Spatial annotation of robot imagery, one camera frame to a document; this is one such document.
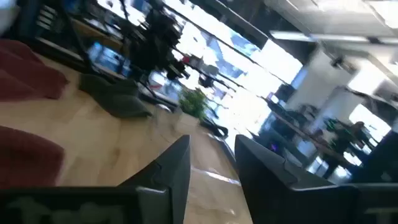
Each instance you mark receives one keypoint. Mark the olive green baseball cap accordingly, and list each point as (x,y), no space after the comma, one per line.
(118,99)

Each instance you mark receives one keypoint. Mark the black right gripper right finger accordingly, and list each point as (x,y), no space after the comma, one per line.
(267,186)

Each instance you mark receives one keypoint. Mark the computer monitor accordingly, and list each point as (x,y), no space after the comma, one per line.
(107,59)

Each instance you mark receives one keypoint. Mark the maroon baseball cap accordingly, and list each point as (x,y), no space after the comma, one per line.
(28,74)
(28,158)

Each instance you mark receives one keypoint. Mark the person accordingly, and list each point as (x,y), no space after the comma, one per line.
(354,132)

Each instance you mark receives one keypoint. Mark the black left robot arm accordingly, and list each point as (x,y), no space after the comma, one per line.
(155,46)

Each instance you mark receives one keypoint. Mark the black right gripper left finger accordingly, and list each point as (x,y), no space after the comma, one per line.
(168,174)

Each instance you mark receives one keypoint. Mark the small green potted plant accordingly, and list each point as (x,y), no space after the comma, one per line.
(192,104)

